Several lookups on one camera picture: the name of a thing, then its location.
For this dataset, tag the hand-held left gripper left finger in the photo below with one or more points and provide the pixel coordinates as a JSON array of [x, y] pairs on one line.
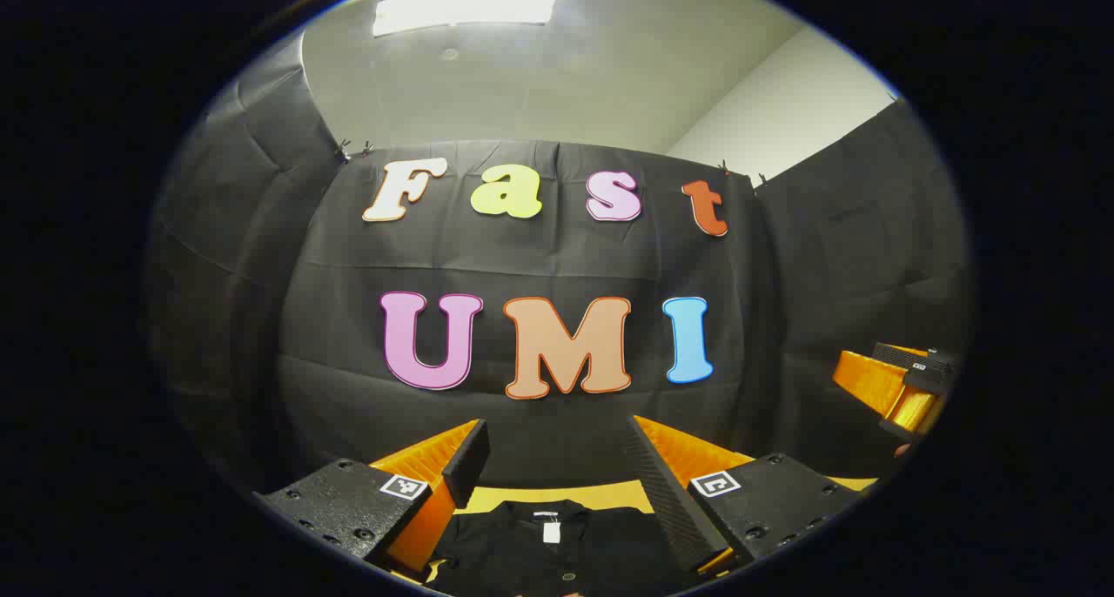
[[466, 466]]

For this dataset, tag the ceiling light panel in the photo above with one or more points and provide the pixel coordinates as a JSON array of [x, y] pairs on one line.
[[470, 1]]

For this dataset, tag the black backdrop cloth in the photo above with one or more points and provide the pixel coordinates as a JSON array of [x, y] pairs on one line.
[[557, 258]]

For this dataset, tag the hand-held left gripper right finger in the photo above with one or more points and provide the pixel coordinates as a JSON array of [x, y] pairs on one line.
[[670, 501]]

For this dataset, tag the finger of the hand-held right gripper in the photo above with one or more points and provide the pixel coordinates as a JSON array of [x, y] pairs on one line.
[[870, 384], [914, 358]]

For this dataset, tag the black shirt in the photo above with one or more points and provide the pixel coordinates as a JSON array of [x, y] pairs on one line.
[[522, 553]]

